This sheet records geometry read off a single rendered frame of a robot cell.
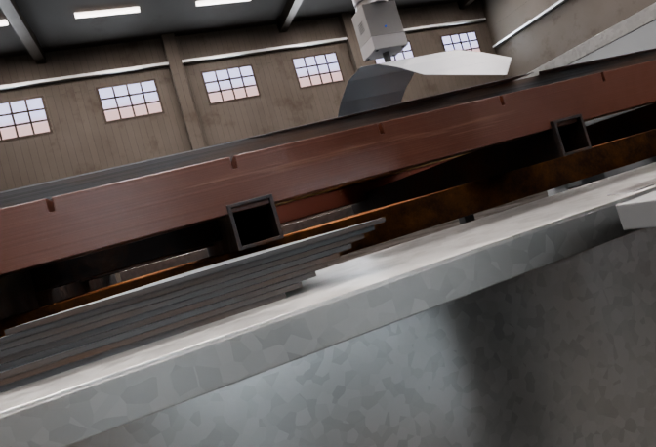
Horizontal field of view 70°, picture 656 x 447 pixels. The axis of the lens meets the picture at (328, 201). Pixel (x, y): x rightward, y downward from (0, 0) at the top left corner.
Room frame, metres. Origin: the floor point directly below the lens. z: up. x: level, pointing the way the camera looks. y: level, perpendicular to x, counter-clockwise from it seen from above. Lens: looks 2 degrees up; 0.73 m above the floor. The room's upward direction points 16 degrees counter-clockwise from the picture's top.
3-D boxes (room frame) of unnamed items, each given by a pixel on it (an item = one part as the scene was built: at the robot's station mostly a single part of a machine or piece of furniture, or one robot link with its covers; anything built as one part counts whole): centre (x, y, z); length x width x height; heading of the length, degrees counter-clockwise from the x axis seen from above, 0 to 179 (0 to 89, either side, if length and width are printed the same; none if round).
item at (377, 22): (1.04, -0.22, 1.11); 0.10 x 0.09 x 0.16; 19
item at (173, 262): (1.53, 0.05, 0.74); 1.20 x 0.26 x 0.03; 108
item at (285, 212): (1.34, -0.12, 0.79); 1.56 x 0.09 x 0.06; 108
